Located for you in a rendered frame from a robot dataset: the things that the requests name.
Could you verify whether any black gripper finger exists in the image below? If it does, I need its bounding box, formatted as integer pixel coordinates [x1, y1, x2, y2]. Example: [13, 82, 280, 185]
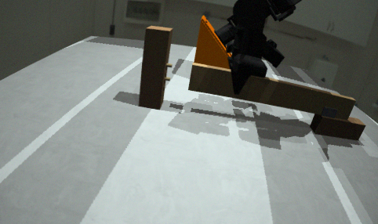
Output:
[230, 63, 251, 94]
[227, 56, 233, 65]

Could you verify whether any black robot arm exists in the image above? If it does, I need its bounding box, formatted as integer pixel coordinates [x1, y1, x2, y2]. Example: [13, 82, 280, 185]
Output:
[214, 0, 302, 68]

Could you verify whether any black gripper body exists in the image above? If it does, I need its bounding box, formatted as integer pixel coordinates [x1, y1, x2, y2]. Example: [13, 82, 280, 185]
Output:
[226, 23, 267, 78]

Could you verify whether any long wooden rail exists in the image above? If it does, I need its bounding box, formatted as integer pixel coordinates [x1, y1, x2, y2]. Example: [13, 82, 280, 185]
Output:
[188, 63, 356, 120]

